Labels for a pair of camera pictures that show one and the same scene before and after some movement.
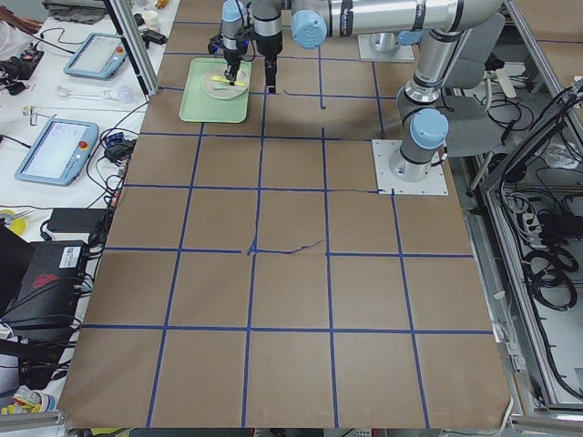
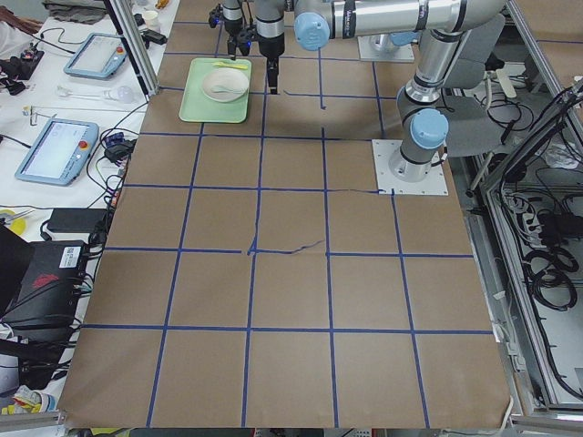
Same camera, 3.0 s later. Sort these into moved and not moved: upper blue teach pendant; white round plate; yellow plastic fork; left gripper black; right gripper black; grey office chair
Moved: yellow plastic fork; right gripper black
Not moved: upper blue teach pendant; white round plate; grey office chair; left gripper black
